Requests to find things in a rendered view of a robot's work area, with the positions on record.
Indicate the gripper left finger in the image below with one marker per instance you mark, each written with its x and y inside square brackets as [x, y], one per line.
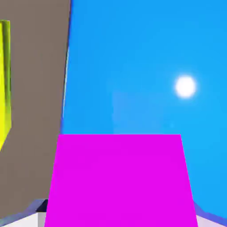
[26, 217]

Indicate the large blue box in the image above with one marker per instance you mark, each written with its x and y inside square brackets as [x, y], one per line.
[141, 62]

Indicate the large yellow box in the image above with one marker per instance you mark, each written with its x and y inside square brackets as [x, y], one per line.
[4, 85]

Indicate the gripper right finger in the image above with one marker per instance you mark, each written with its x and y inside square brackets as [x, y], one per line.
[209, 219]

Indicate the small magenta cube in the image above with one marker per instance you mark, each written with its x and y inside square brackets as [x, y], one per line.
[120, 180]

